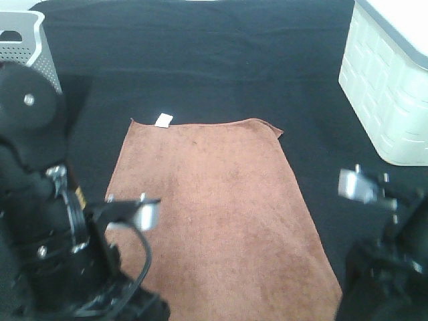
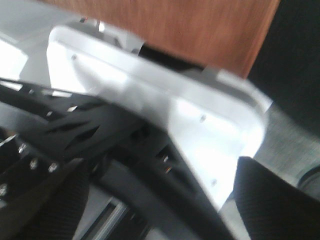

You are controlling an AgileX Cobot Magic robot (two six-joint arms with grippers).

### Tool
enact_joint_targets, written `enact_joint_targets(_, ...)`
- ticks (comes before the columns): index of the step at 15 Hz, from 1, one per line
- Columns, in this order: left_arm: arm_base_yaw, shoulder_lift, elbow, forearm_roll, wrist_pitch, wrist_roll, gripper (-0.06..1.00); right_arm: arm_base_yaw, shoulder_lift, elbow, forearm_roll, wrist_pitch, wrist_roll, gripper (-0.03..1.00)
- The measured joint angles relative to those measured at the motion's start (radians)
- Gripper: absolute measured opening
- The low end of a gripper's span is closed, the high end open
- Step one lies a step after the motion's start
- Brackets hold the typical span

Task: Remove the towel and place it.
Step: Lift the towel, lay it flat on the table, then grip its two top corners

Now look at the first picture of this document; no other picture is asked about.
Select black table cloth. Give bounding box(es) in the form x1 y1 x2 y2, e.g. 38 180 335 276
0 0 428 321

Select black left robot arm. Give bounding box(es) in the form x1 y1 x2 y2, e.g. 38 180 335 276
1 62 171 320

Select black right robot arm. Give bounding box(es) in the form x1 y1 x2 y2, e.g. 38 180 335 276
335 195 427 320

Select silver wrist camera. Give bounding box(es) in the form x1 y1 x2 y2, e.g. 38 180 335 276
338 164 398 211
131 193 161 231

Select grey perforated laundry basket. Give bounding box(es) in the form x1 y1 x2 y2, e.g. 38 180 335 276
1 10 62 94

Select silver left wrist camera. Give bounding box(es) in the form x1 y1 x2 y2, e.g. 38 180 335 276
131 193 161 231

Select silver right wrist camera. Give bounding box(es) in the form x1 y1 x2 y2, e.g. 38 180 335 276
338 164 398 211

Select white plastic storage bin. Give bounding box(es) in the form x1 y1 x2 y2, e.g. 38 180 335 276
338 1 427 167

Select brown microfibre towel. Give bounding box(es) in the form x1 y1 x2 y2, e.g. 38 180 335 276
107 118 342 320

